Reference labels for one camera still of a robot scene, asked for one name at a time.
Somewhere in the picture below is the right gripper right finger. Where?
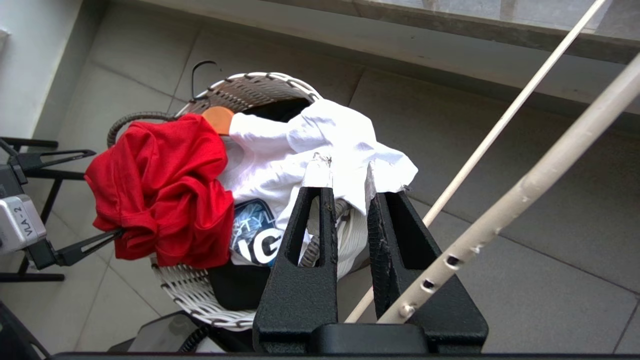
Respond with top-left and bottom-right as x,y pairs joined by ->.
366,165 -> 489,354

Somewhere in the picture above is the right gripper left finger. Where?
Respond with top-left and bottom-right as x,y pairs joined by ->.
252,159 -> 339,354

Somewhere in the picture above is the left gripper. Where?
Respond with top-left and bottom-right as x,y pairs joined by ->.
0,148 -> 125,271

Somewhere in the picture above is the black garment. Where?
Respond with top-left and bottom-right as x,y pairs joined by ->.
207,262 -> 274,312

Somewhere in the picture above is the white wicker laundry basket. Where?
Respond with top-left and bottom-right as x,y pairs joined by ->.
106,71 -> 374,332

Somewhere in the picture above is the red garment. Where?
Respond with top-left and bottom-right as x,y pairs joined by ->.
84,113 -> 236,271

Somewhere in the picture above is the orange hanger with black hook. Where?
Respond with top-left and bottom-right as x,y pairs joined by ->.
190,59 -> 236,137

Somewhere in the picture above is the black metal stand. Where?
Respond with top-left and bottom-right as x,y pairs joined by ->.
0,136 -> 87,284

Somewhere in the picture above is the white printed t-shirt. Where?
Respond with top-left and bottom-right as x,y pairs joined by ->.
217,98 -> 419,269

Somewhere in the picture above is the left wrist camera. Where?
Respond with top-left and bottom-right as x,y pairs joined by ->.
0,194 -> 47,256

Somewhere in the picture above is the black cable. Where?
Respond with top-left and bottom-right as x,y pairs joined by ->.
178,324 -> 213,353

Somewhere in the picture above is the thin cream rail pole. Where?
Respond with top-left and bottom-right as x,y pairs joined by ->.
344,0 -> 609,324

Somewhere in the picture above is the thick cream rail pole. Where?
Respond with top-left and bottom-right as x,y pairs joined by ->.
377,52 -> 640,325

